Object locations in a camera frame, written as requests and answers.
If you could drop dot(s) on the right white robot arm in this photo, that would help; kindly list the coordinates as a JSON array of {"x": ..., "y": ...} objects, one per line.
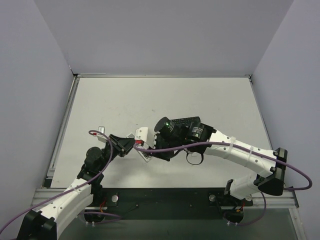
[{"x": 268, "y": 165}]

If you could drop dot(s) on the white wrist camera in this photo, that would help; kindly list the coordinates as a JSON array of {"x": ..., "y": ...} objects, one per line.
[
  {"x": 101, "y": 134},
  {"x": 145, "y": 137}
]

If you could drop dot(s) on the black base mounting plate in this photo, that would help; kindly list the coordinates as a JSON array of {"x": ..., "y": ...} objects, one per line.
[{"x": 162, "y": 204}]

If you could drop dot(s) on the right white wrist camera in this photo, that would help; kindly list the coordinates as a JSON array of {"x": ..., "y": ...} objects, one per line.
[{"x": 145, "y": 137}]

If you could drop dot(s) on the white remote control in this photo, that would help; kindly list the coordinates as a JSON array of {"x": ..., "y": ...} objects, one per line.
[{"x": 143, "y": 155}]

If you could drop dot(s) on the black tv remote control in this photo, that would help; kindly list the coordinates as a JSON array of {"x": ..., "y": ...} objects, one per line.
[{"x": 187, "y": 121}]

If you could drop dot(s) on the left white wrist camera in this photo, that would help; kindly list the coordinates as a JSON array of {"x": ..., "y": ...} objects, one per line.
[{"x": 101, "y": 134}]

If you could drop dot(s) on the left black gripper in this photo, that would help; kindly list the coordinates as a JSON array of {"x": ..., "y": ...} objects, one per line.
[{"x": 117, "y": 145}]

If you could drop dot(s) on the aluminium front rail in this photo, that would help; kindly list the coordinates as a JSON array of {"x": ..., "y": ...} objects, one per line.
[{"x": 286, "y": 201}]

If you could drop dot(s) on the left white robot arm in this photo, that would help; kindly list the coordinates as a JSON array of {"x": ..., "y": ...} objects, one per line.
[{"x": 49, "y": 222}]

